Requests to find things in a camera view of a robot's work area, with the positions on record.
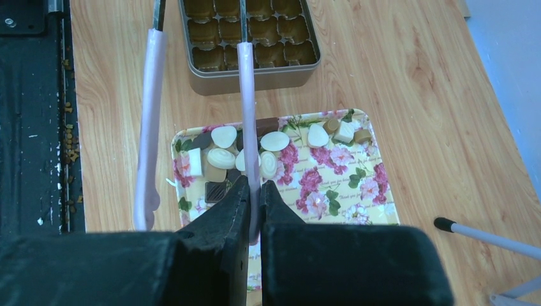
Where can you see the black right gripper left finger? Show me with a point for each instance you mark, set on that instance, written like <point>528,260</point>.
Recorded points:
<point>204,263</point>

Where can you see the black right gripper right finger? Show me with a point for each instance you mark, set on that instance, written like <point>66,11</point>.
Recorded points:
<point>345,264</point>

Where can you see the pink silicone tongs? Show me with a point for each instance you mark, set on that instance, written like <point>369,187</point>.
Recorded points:
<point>147,199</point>

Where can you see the dark ridged square chocolate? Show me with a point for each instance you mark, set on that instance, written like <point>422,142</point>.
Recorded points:
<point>215,191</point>

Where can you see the tan square chocolate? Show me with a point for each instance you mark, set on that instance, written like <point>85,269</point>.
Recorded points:
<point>214,174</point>

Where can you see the white rectangular chocolate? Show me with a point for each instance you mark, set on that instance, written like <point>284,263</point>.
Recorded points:
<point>195,162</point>

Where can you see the white swirl round chocolate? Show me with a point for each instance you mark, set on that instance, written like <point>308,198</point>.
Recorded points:
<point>221,158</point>

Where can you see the white oval swirl chocolate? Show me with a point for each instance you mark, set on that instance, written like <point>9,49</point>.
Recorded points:
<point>269,165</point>

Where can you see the dark oval chocolate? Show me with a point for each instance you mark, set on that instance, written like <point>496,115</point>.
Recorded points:
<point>202,141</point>

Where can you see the white heart chocolate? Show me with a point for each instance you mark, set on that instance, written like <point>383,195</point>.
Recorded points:
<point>224,136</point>

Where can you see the white cube chocolate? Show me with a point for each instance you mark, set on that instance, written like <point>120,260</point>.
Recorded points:
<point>344,133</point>

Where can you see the brown rectangular chocolate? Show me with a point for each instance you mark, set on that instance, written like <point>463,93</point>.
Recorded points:
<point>267,125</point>

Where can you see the gold chocolate tin box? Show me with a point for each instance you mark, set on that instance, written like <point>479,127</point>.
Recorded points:
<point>282,33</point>

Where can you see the floral patterned tray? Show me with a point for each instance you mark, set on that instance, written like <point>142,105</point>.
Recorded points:
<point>343,183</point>

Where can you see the white tripod stand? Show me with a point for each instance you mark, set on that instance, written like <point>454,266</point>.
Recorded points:
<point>487,269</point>

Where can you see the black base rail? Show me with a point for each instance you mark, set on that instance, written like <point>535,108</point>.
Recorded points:
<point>41,172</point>

